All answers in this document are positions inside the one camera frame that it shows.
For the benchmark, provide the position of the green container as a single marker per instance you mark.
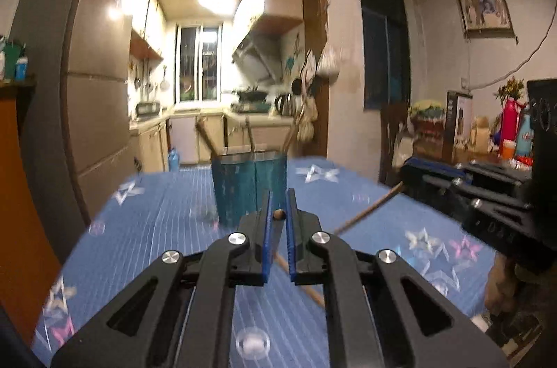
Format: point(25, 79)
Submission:
point(12, 57)

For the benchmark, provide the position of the glossy wooden side table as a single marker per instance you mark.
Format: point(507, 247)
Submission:
point(491, 163)

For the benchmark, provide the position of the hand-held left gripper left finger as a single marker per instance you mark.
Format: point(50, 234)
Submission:
point(266, 239)

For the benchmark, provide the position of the wooden chair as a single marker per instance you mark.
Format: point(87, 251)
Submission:
point(391, 141)

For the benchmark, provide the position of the silver refrigerator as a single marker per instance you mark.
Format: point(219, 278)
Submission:
point(95, 46)

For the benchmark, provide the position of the wooden cabinet above hood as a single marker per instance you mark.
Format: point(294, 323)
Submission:
point(270, 9)

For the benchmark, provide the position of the teal perforated utensil holder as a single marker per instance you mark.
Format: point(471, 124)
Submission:
point(235, 189)

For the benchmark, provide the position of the silver countertop cooker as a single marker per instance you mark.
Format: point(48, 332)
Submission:
point(148, 108)

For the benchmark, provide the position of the blue thermos flask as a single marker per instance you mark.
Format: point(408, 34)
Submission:
point(525, 133)

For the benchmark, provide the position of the black product box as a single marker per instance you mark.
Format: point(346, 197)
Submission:
point(457, 124)

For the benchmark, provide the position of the wooden doorway frame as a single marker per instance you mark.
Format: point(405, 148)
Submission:
point(315, 24)

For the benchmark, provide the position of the dark curtained window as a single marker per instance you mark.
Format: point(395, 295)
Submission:
point(385, 46)

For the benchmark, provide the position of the beige paper bag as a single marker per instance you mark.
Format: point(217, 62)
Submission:
point(481, 133)

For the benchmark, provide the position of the barred kitchen window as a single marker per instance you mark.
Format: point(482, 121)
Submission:
point(198, 63)

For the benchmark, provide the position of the cream wall cabinets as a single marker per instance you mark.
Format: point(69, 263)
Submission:
point(146, 28)

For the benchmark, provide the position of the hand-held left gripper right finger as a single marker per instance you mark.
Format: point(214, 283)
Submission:
point(290, 239)

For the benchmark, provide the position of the red thermos flask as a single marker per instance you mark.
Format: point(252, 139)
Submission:
point(509, 128)

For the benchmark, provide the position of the yellow flower bunch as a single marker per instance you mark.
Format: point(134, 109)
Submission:
point(511, 88)

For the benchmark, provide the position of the long wooden chopstick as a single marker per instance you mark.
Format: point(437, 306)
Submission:
point(250, 138)
point(370, 208)
point(206, 139)
point(304, 289)

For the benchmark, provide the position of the white crumpled bag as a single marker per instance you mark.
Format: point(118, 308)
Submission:
point(404, 150)

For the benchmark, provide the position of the blue water jug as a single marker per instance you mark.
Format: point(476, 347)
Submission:
point(174, 161)

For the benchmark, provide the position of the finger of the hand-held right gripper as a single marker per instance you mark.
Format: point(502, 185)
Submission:
point(431, 164)
point(428, 184)

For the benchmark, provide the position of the gas stove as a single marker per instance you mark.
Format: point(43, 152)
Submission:
point(251, 107)

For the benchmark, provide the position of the framed wall picture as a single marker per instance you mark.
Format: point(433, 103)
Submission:
point(485, 12)

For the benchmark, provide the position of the cream kitchen base cabinets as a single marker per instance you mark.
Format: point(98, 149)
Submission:
point(187, 137)

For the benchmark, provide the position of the blue star-print tablecloth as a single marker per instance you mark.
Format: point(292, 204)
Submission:
point(152, 211)

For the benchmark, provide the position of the range hood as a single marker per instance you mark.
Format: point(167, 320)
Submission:
point(259, 59)

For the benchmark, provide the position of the person's right hand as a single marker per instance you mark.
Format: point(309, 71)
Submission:
point(500, 285)

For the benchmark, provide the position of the steel electric kettle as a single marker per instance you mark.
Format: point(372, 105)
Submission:
point(285, 105)

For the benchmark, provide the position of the small hanging frying pan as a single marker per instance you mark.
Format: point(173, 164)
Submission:
point(138, 83)

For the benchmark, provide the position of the hanging ladle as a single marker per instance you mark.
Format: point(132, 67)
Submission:
point(149, 87)

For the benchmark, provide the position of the white hanging plastic bag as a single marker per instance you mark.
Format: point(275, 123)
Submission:
point(328, 63)

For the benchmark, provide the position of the hanging cloth bags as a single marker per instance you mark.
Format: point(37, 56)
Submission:
point(307, 111)

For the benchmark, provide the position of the black wok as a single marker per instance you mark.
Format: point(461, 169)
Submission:
point(251, 94)

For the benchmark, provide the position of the white pill bottle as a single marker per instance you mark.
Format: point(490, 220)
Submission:
point(2, 63)

